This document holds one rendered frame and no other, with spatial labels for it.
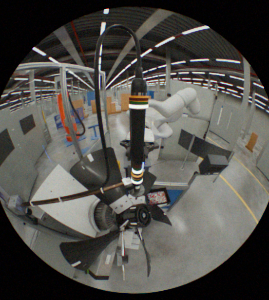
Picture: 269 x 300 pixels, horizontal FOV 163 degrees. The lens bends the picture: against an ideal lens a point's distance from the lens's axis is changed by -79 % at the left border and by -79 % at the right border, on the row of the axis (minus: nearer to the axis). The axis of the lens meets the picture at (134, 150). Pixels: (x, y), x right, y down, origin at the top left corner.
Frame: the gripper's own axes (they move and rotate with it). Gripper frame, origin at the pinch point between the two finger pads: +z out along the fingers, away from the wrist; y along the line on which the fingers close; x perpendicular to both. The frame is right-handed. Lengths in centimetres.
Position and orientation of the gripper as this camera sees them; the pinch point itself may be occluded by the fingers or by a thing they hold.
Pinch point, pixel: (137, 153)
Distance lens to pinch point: 27.8
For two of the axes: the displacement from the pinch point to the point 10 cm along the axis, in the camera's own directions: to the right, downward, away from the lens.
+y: -9.9, -0.9, 1.3
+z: -1.6, 5.6, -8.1
